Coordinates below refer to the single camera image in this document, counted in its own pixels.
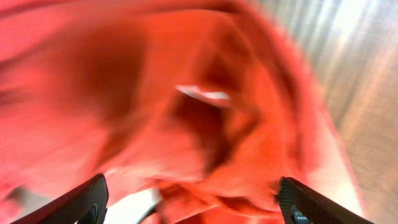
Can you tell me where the red t-shirt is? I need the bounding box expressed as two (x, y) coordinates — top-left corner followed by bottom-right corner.
(1, 1), (364, 223)

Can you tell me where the white t-shirt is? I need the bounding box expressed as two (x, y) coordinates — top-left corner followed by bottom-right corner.
(103, 188), (162, 224)

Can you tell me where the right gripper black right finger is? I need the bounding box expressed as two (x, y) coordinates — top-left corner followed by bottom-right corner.
(277, 177), (373, 224)

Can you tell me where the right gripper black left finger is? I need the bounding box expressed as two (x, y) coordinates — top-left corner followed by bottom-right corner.
(11, 174), (109, 224)

